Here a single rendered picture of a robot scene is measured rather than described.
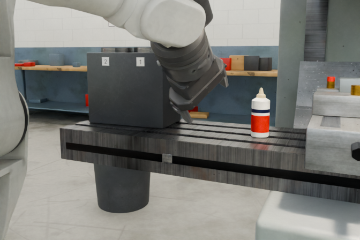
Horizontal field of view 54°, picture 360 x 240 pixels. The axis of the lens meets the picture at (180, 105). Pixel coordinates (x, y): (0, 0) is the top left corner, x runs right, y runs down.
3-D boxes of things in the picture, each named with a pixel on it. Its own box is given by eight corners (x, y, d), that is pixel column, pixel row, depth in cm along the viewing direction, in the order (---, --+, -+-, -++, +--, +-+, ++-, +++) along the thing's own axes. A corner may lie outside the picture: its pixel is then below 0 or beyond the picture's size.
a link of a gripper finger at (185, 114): (184, 114, 71) (175, 98, 66) (195, 123, 70) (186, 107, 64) (178, 120, 71) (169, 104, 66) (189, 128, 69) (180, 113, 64)
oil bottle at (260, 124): (267, 139, 77) (269, 89, 75) (248, 137, 79) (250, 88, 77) (270, 135, 81) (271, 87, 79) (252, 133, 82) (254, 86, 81)
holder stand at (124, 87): (163, 129, 86) (162, 47, 83) (88, 122, 94) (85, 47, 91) (180, 120, 97) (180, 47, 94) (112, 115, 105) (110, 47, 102)
